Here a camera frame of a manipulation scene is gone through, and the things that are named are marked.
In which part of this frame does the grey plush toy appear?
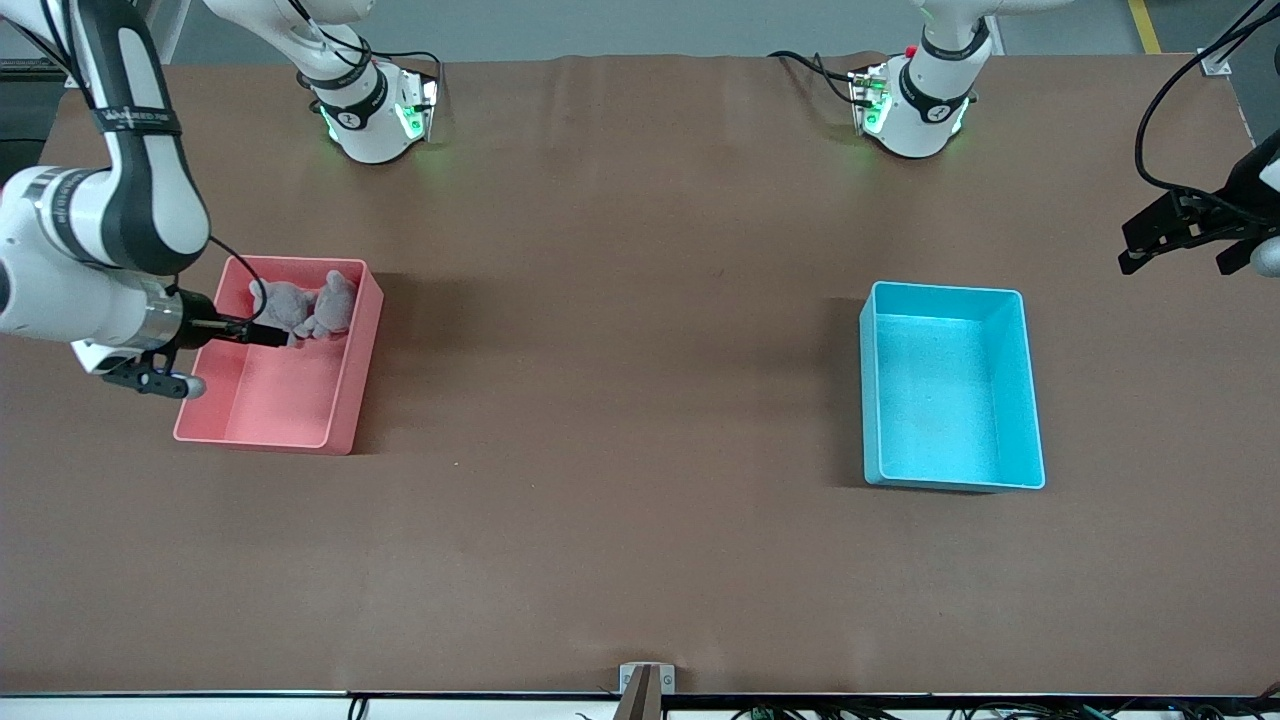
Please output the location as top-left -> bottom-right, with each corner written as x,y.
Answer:
295,270 -> 359,341
247,278 -> 319,349

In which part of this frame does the pink plastic box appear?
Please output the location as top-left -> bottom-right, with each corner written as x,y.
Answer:
173,254 -> 386,457

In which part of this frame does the blue plastic box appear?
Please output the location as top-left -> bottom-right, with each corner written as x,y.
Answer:
858,280 -> 1047,493

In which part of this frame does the brown table cover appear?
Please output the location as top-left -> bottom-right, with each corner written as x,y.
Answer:
0,50 -> 1280,698

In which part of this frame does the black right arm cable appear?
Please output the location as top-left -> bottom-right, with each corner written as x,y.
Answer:
35,0 -> 271,323

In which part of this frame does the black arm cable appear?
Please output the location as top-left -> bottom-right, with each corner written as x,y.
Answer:
1135,0 -> 1280,216
35,0 -> 271,323

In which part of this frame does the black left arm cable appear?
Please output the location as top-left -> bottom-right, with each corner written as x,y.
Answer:
1135,0 -> 1280,216

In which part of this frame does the aluminium frame post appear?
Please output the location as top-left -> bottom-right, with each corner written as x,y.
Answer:
1200,0 -> 1266,77

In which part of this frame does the black right base cable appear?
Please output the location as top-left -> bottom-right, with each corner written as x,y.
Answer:
290,0 -> 446,111

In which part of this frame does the black base cable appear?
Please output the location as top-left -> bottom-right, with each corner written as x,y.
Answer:
768,50 -> 869,106
290,0 -> 446,111

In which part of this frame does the black left base cable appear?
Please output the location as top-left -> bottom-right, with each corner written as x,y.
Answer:
768,50 -> 869,106

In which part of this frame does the brown camera pole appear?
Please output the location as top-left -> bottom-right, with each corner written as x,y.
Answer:
615,667 -> 663,720

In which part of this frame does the metal edge bracket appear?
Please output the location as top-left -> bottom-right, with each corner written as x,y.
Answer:
619,663 -> 677,697

